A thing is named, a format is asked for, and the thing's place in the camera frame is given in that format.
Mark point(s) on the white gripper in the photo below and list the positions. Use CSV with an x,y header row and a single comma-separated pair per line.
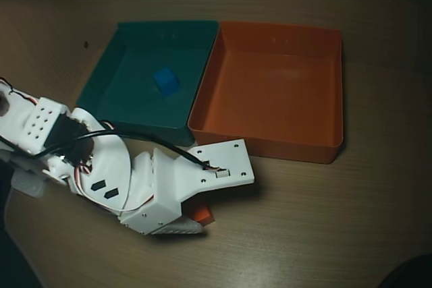
x,y
158,212

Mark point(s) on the orange cube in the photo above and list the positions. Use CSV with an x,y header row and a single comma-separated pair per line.
x,y
202,215

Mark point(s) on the blue cube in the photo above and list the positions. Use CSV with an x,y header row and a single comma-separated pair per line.
x,y
165,82

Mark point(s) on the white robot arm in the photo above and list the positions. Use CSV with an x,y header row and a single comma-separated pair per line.
x,y
111,163

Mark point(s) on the orange plastic box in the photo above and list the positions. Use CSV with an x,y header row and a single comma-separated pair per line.
x,y
270,116

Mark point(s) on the teal plastic box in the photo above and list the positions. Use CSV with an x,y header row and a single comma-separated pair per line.
x,y
118,99

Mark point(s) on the dark round object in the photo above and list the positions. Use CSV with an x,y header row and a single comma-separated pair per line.
x,y
415,274

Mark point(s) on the white wrist camera mount plate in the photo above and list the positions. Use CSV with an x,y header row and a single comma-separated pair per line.
x,y
229,160

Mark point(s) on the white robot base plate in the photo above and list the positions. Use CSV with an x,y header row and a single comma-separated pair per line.
x,y
28,187

